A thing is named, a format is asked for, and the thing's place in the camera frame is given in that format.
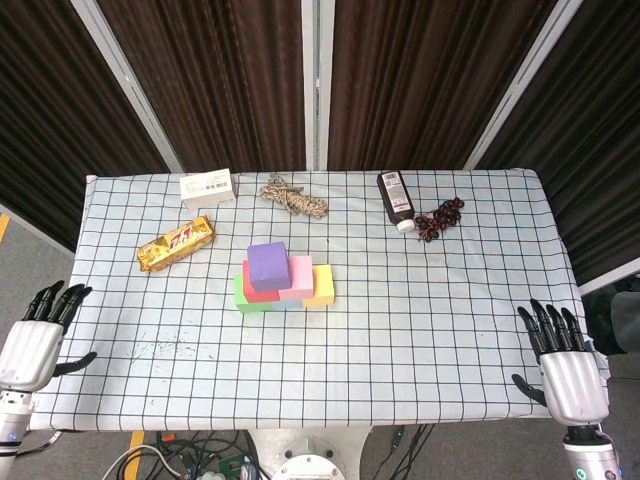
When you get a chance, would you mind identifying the green circuit board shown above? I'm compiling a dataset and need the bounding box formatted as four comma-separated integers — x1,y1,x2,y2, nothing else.
217,453,247,476

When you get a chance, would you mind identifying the white cardboard box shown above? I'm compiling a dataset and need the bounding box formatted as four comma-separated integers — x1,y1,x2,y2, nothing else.
179,168,237,210

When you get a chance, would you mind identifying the black cable tangle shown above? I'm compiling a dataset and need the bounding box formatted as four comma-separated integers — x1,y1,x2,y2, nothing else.
104,429,264,480

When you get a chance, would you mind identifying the black bulky object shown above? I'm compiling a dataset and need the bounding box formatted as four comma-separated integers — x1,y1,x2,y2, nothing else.
582,288,640,357

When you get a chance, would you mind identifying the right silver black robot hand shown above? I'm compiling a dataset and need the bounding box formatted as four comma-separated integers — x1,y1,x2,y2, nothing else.
510,298,610,426

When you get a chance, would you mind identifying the golden snack package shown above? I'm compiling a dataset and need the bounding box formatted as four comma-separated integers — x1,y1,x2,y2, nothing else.
136,214,217,274

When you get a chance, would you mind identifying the red foam cube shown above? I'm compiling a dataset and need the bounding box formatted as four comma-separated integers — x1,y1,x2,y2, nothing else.
242,259,281,304

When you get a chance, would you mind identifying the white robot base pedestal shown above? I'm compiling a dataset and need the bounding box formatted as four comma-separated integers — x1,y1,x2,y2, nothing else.
249,424,374,480

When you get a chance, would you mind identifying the green foam cube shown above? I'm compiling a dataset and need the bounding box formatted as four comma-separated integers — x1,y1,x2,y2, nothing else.
233,273,274,315

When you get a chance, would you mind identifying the dark brown pleated curtain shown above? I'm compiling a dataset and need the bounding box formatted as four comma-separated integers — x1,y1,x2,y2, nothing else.
97,0,307,174
327,0,559,171
474,0,640,286
0,0,171,254

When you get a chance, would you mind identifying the coiled beige rope bundle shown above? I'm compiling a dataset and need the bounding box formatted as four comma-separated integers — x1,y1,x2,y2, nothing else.
258,172,330,220

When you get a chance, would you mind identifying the dark red bead string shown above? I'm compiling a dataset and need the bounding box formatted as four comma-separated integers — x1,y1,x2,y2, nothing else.
413,196,466,244

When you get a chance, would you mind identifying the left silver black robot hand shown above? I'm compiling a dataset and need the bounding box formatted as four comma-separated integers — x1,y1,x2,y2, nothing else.
0,280,98,394

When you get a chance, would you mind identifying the white cable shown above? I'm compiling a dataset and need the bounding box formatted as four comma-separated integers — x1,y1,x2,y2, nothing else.
107,444,176,480

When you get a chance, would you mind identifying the pink foam cube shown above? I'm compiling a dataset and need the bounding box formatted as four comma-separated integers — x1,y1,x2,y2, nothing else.
277,255,315,303

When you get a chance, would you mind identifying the purple foam cube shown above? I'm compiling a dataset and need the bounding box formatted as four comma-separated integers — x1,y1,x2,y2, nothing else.
246,241,291,294

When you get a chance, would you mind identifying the black cable bunch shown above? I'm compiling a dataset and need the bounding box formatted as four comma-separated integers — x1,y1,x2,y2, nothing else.
384,424,436,480

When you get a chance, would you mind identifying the yellow foam cube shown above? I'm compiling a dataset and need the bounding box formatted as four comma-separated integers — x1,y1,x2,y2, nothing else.
301,264,336,309

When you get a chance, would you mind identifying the white partition base rail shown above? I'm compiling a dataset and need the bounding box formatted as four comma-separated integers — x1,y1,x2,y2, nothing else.
577,272,640,297

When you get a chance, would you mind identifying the dark brown bottle white cap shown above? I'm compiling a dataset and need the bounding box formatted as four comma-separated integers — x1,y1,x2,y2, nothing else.
375,170,417,235

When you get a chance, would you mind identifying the white partition frame post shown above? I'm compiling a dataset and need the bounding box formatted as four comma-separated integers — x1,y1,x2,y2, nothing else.
301,0,335,171
69,0,185,174
463,0,584,171

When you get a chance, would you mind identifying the white black checkered tablecloth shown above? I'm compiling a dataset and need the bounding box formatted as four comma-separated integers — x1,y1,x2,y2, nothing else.
29,168,611,432

